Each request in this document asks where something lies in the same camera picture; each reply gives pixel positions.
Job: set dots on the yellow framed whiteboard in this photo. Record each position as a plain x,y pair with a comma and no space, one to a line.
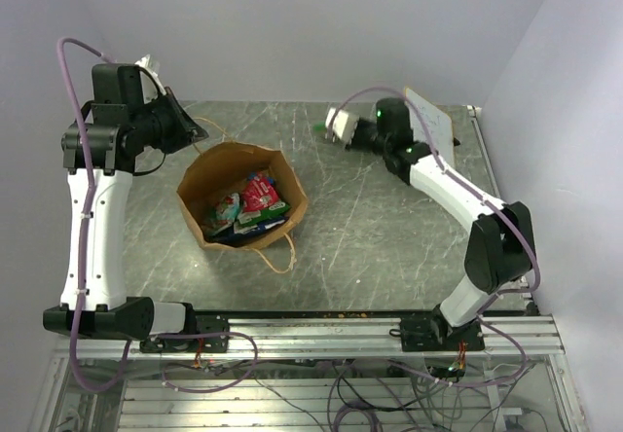
438,123

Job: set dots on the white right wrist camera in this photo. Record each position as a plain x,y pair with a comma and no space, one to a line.
340,126

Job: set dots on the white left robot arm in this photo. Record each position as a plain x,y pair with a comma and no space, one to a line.
131,110

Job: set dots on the teal snack packet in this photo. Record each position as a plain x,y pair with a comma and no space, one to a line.
222,215

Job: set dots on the red snack packet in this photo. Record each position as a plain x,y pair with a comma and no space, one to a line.
259,193

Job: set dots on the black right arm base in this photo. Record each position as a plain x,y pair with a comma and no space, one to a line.
426,331

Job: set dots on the blue snack box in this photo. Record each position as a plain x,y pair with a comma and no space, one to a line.
238,234

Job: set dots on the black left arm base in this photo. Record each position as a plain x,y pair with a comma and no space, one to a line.
210,335

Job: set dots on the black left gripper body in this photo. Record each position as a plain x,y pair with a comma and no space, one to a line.
161,128

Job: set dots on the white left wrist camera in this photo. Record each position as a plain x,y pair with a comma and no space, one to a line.
149,69

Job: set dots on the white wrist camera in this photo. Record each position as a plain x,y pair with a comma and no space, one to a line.
340,126
149,69

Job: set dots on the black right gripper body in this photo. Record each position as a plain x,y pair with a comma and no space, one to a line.
366,137

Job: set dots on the aluminium frame rail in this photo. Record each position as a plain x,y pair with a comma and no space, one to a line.
346,338

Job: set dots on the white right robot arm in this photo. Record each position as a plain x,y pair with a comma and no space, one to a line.
417,142

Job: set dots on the brown paper bag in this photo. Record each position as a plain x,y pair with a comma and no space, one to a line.
240,196

